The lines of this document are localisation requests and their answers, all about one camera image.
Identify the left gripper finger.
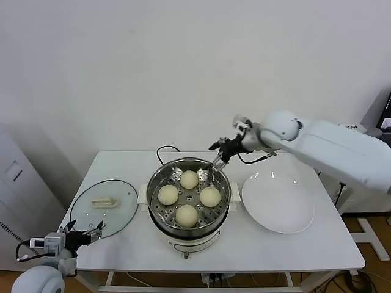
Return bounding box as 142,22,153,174
81,221,105,242
59,219,78,234

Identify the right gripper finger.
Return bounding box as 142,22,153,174
208,137,230,151
203,153,228,173

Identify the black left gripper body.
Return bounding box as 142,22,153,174
59,230,88,251

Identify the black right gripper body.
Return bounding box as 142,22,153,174
220,135,246,163

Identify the round glass pot lid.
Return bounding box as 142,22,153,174
69,179,137,239

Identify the white steamed baozi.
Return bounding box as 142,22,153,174
158,184,180,206
175,204,199,228
179,170,199,190
199,186,222,208

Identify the perforated steel steamer basket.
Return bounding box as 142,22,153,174
136,157,241,236

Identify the white round plate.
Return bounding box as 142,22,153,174
241,171,315,234

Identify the white metal cabinet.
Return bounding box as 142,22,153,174
0,121,67,272

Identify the cream electric pot base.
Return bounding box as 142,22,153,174
139,200,238,260

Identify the white power strip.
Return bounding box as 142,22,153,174
200,272,236,288

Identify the open laptop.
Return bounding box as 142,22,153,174
362,88,391,132

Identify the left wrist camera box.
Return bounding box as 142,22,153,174
29,232,64,256

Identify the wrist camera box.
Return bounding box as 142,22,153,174
232,115,253,131
29,232,64,256

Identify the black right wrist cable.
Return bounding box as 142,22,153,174
238,151,277,165

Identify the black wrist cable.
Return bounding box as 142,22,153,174
238,151,277,165
15,241,47,264

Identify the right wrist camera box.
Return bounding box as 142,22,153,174
232,115,253,131

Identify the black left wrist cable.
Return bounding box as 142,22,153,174
15,241,47,264

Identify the black pot power cable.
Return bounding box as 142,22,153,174
156,145,181,167

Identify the white table frame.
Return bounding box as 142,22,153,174
78,268,366,293

